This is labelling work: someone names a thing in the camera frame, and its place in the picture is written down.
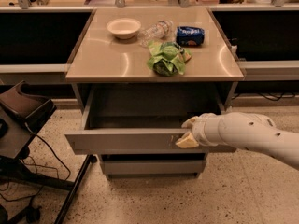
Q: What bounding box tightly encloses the clear plastic bottle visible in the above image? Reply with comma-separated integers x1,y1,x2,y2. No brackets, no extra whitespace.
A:
137,20,173,47

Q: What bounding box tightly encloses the black cable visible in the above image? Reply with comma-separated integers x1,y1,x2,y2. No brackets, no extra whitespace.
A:
0,121,72,203

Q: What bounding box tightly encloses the grey drawer cabinet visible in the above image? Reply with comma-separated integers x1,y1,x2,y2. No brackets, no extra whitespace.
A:
65,7,244,177

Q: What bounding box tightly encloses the grey top drawer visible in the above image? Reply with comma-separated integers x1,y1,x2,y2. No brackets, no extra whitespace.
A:
65,83,224,154

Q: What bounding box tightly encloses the white bowl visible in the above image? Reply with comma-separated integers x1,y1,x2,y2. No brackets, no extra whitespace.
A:
107,18,141,39

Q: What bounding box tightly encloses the blue pepsi can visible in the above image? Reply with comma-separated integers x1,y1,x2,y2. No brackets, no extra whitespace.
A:
176,26,205,46

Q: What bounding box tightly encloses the grey bottom drawer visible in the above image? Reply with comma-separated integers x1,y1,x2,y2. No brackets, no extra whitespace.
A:
100,153,206,175

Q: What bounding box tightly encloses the black rolling stand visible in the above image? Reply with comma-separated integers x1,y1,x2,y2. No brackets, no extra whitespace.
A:
0,81,96,224

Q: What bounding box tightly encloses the grey drawer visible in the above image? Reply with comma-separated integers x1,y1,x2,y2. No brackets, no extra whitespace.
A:
65,83,224,154
100,153,206,175

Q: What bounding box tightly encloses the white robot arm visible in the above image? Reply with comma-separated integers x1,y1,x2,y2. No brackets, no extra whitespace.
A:
176,112,299,170

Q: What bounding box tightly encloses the green chip bag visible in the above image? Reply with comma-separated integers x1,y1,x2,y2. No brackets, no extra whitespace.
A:
147,41,192,77

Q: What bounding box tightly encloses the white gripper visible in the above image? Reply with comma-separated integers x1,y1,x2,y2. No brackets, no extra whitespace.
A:
176,113,222,148

